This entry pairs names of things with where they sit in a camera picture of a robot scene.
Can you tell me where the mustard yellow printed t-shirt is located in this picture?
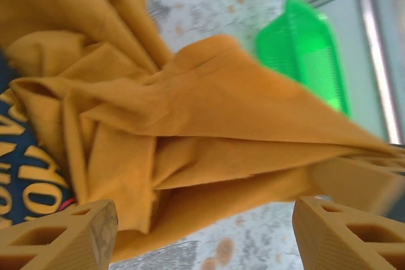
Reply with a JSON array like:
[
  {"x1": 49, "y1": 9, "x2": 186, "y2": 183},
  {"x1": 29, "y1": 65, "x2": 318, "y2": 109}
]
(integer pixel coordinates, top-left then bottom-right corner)
[{"x1": 0, "y1": 0, "x2": 405, "y2": 263}]

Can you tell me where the left gripper tan right finger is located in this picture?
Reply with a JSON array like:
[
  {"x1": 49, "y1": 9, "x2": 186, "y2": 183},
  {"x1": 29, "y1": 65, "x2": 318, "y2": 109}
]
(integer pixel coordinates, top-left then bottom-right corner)
[{"x1": 292, "y1": 195, "x2": 405, "y2": 270}]

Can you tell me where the left gripper tan left finger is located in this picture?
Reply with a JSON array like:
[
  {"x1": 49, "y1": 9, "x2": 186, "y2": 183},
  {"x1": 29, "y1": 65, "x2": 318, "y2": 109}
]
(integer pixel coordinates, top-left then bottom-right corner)
[{"x1": 0, "y1": 199, "x2": 118, "y2": 270}]

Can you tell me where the aluminium frame post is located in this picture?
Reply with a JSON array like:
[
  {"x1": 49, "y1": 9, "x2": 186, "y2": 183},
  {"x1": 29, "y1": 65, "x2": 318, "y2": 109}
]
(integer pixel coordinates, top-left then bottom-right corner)
[{"x1": 357, "y1": 0, "x2": 402, "y2": 144}]

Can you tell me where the green plastic mesh basket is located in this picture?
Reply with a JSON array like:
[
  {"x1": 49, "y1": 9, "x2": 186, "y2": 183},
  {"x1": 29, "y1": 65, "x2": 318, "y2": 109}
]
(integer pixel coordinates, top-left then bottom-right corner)
[{"x1": 254, "y1": 0, "x2": 351, "y2": 118}]

